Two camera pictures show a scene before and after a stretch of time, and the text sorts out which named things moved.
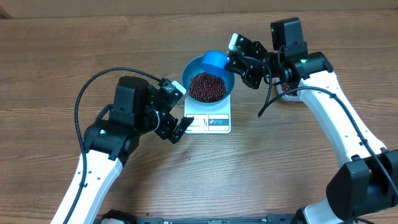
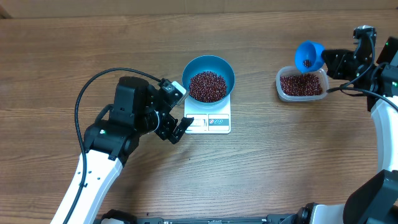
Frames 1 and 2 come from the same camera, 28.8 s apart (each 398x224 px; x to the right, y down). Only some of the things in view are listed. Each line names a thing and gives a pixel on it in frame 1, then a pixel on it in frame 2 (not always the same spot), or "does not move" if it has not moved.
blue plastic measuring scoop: x=216 y=59 -> x=308 y=56
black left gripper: x=170 y=122 does not move
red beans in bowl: x=205 y=87 does not move
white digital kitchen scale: x=208 y=119 does not move
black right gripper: x=252 y=78 -> x=342 y=61
